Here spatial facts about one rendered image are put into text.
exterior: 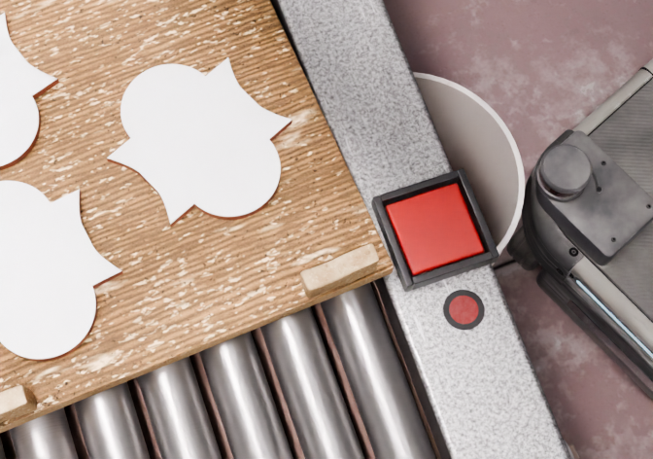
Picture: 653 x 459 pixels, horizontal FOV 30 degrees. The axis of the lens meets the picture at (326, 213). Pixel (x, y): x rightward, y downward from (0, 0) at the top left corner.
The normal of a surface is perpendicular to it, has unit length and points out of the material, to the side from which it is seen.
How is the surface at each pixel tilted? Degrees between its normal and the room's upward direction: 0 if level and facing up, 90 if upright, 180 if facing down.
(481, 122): 87
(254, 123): 0
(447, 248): 0
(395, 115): 0
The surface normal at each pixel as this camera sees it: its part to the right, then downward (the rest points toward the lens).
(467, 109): -0.58, 0.74
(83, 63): 0.04, -0.33
